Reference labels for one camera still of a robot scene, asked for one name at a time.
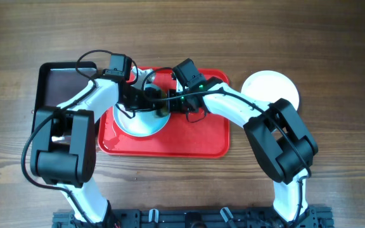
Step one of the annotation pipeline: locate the pale blue plate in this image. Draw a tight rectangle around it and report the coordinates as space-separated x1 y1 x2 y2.
113 85 170 137

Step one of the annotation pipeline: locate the white plate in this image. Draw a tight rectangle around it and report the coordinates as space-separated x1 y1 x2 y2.
241 70 300 110

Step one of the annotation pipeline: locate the green yellow sponge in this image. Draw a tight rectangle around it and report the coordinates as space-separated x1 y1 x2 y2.
155 105 170 118

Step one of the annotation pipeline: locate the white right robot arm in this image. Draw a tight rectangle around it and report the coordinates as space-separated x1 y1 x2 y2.
170 58 318 227

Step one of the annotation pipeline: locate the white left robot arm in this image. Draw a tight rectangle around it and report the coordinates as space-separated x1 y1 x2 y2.
21 53 165 227

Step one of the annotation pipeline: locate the black water tray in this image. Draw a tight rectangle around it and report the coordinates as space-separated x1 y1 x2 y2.
31 61 99 134

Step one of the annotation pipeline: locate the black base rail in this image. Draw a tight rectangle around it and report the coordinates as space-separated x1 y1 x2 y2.
51 206 335 228

